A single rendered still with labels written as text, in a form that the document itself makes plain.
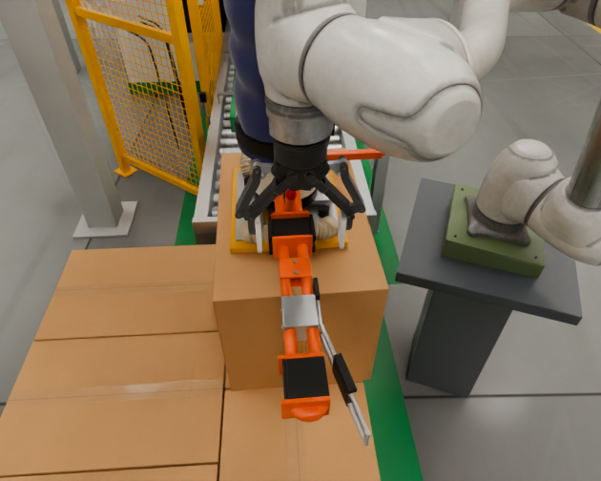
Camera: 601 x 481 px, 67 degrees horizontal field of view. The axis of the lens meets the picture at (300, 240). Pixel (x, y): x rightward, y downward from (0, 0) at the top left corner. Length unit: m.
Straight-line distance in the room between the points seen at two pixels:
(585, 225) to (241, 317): 0.83
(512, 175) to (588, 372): 1.23
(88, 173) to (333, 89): 2.21
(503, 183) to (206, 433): 1.03
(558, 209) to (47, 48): 1.99
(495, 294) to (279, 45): 1.04
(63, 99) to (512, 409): 2.33
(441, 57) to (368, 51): 0.06
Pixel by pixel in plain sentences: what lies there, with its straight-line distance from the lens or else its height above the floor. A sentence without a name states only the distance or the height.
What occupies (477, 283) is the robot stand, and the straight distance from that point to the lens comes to 1.41.
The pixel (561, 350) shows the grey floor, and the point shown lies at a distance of 2.37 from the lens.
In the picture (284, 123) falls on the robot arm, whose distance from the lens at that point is 0.59.
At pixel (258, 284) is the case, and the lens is 1.06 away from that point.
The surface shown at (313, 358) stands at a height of 1.10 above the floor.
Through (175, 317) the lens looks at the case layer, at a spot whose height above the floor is 0.54.
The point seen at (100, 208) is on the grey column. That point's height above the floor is 0.15.
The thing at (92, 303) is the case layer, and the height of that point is 0.54.
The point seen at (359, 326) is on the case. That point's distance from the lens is 1.16.
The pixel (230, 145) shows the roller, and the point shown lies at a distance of 2.33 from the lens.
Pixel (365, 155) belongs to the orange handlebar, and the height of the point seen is 1.08.
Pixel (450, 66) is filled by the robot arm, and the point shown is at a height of 1.58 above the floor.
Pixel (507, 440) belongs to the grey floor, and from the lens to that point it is 2.04.
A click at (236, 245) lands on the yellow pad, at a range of 1.12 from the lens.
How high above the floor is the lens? 1.74
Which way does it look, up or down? 43 degrees down
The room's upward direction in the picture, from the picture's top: straight up
